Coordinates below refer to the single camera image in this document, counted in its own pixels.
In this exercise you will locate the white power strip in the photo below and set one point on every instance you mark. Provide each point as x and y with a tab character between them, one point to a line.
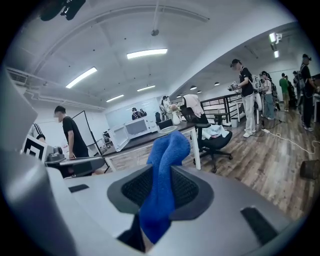
265	130

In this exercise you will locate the large wall whiteboard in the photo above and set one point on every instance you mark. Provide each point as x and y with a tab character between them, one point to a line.
120	112

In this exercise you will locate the white microwave oven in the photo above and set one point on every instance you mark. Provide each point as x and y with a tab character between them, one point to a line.
140	128

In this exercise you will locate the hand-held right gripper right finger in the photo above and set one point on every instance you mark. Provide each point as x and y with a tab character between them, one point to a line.
220	212

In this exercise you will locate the pale pink garment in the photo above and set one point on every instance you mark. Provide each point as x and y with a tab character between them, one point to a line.
193	103

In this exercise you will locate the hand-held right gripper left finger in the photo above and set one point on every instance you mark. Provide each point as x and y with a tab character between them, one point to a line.
100	200

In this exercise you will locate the light blue garment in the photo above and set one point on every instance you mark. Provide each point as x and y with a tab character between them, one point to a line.
216	131

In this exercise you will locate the white ribbed vase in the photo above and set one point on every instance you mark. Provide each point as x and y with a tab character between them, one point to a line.
176	118

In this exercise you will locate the black side table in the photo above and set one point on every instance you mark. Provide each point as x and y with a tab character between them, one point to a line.
221	117

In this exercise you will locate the black swivel chair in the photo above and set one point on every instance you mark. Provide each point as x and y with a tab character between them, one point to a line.
158	117

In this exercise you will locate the black metal railing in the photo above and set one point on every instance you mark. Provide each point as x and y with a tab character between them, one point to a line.
220	105

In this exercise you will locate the black mesh office chair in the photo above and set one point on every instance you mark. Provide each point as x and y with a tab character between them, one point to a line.
215	143

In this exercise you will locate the black framed standing whiteboard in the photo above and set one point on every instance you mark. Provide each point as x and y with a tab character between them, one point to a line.
86	125

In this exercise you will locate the round ceiling fixture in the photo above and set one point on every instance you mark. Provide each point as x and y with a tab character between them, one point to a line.
155	32

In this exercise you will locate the ceiling light tube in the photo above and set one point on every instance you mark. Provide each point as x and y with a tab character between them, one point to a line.
147	53
115	98
146	88
81	77

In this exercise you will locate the clear glass plate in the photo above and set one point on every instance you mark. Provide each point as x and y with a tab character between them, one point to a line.
168	129

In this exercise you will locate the white waste bin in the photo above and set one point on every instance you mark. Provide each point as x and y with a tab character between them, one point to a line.
234	123

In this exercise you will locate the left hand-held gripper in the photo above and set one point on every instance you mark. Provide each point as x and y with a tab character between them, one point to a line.
33	148

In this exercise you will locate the ceiling air conditioner vent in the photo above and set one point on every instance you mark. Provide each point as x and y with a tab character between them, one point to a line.
18	77

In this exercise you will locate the blue cloth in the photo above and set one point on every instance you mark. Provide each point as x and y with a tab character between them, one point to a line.
162	180

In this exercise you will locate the black pendant lamp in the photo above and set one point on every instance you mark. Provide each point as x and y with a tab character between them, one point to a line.
193	87
217	84

